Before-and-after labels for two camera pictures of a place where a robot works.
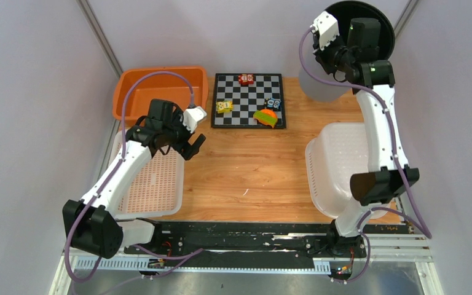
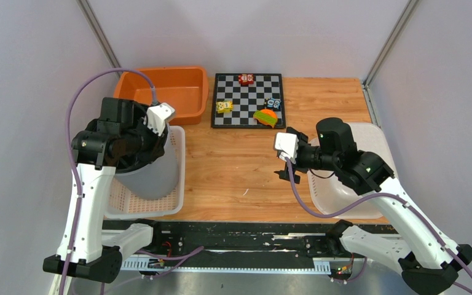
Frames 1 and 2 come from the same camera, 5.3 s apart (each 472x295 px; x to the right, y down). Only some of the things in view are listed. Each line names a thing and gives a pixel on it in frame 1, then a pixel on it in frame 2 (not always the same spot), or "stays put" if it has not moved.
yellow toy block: (225, 106) stays put
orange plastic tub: (162, 86) stays put
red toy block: (246, 78) stays put
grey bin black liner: (343, 15) to (150, 180)
